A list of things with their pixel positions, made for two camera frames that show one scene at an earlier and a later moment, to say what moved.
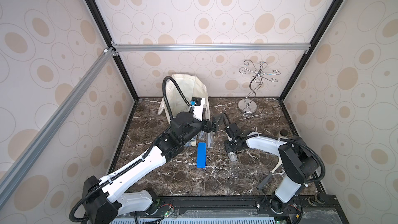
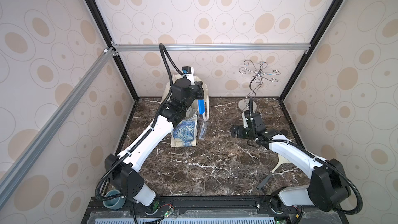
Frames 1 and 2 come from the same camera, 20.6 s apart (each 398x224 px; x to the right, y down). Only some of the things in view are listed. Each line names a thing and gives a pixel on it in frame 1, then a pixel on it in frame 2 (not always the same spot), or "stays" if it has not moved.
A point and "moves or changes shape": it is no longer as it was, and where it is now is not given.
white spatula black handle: [263, 182] stays
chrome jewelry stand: [248, 106] stays
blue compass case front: [201, 155] moves or changes shape
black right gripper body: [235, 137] -> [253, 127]
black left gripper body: [197, 126] -> [196, 93]
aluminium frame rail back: [210, 47] stays
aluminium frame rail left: [45, 130] stays
